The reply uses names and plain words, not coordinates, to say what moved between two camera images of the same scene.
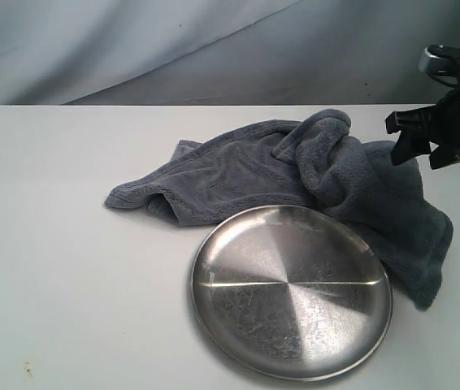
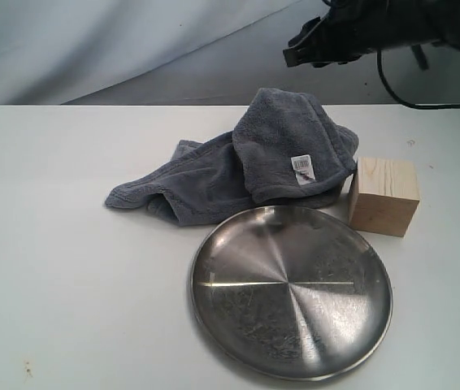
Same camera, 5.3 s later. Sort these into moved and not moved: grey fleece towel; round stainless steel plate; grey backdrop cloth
Moved: grey fleece towel
Not moved: grey backdrop cloth; round stainless steel plate
